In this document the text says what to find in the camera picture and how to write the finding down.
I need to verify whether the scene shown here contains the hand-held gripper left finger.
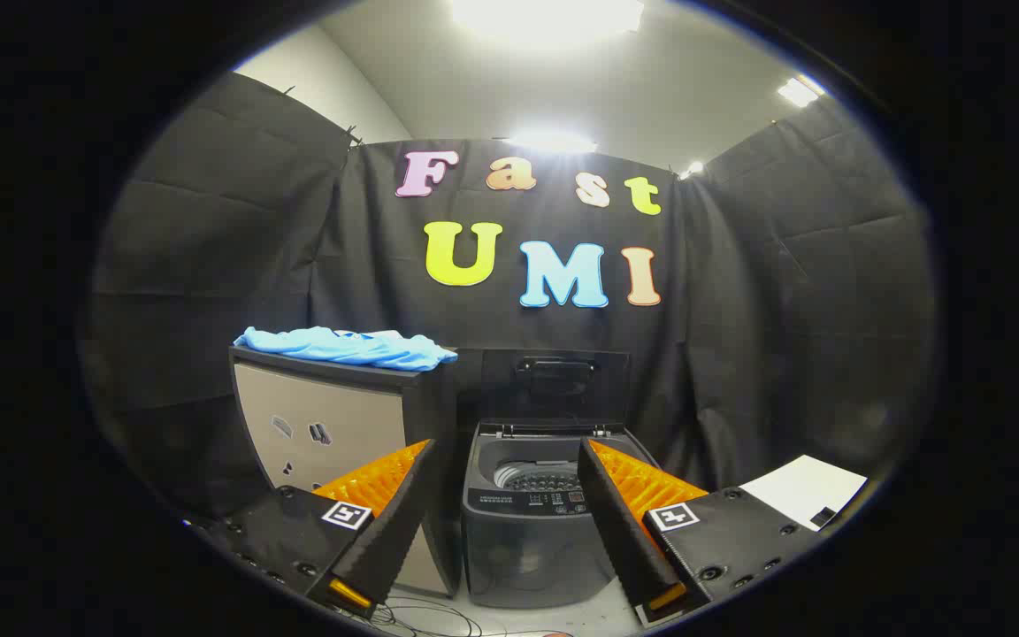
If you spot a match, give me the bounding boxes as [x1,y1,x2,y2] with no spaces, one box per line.
[209,438,438,615]

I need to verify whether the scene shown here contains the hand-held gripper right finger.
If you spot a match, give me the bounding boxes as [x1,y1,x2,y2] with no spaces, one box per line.
[577,436,829,629]

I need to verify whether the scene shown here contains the dark grey washing machine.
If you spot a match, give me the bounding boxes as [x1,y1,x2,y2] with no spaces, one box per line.
[461,420,663,610]

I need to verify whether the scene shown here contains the dark washing machine lid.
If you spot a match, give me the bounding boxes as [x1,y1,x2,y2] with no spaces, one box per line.
[459,348,632,434]

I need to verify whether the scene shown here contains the light blue polo shirt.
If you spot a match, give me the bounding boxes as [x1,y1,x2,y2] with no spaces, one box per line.
[235,326,459,372]

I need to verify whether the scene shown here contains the grey cabinet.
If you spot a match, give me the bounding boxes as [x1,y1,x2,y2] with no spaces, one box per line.
[229,345,466,599]

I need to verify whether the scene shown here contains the ceiling light panel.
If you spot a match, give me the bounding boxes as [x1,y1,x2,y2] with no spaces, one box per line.
[450,0,646,47]
[508,130,599,154]
[778,75,827,109]

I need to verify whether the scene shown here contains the thin black floor cables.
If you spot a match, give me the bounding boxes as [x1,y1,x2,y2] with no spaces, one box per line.
[375,593,574,637]

